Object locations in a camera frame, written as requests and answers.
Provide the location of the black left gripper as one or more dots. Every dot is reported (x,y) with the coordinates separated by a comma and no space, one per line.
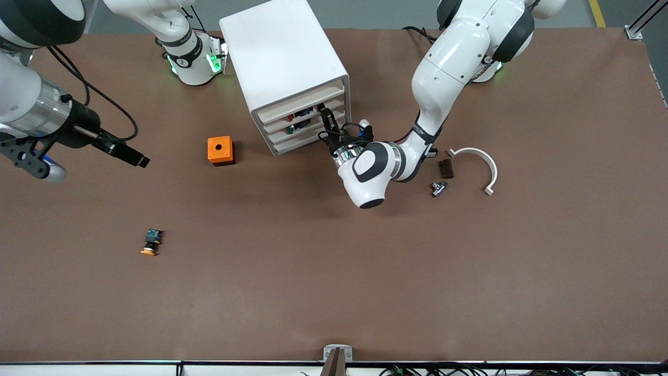
(336,141)

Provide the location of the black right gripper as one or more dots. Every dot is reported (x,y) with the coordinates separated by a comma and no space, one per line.
(82,127)

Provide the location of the white plastic drawer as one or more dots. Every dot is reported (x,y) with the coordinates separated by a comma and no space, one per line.
(276,126)
(292,104)
(297,142)
(282,136)

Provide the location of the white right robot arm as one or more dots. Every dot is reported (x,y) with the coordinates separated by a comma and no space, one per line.
(23,89)

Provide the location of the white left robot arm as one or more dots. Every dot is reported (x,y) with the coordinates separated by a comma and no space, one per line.
(454,57)

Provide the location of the green push button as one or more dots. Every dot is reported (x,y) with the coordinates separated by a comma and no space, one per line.
(292,128)

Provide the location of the yellow push button blue body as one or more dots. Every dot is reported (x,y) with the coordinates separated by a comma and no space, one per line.
(152,241)

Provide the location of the white drawer cabinet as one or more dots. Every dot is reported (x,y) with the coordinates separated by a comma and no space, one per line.
(282,47)

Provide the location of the orange box with hole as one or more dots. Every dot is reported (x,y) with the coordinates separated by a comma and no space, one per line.
(220,150)

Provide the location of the brown ridged block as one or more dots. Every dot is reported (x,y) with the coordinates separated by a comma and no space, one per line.
(446,169)

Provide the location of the silver metal fitting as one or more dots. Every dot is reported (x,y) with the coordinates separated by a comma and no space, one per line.
(438,188)

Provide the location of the brown table mat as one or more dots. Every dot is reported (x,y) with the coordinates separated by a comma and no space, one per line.
(334,271)

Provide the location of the yellow floor tape strip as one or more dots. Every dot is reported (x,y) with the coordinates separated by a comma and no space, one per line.
(597,13)

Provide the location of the black right camera bracket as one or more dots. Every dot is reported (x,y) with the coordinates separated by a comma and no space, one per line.
(21,156)

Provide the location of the white curved bracket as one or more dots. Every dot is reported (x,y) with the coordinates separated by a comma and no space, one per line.
(490,164)

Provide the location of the grey camera mount plate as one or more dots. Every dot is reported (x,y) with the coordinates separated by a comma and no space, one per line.
(329,350)

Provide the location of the brown camera post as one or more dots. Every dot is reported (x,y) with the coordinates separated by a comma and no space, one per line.
(334,365)

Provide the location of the aluminium frame profile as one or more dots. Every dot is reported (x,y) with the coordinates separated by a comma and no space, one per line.
(637,28)

